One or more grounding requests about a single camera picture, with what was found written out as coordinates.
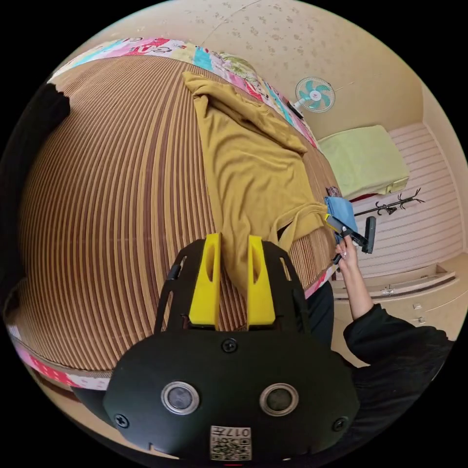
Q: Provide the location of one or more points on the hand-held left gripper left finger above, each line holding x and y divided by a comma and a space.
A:
204, 289

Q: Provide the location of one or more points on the person's right hand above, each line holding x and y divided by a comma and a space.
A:
347, 254

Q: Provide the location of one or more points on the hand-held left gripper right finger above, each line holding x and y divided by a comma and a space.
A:
260, 292

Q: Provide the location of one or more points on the white and teal fan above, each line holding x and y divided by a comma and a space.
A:
315, 94

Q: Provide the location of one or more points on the black coat stand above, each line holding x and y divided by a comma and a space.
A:
396, 205

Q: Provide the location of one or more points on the light green mattress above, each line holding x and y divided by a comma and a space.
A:
365, 161

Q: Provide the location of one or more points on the bed with striped woven mat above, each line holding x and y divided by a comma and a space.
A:
109, 204

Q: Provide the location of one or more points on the yellow long sleeve shirt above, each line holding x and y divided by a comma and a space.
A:
248, 172

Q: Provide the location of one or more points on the blue garment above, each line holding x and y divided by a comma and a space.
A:
343, 212

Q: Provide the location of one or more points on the floral pillow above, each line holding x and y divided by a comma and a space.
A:
237, 63

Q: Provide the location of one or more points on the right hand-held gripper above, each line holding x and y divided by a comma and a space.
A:
345, 231

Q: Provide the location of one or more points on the beige cupboard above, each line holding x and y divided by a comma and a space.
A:
413, 292

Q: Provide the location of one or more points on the person's body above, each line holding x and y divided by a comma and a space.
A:
387, 365

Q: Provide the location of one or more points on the person's right forearm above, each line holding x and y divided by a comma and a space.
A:
357, 292

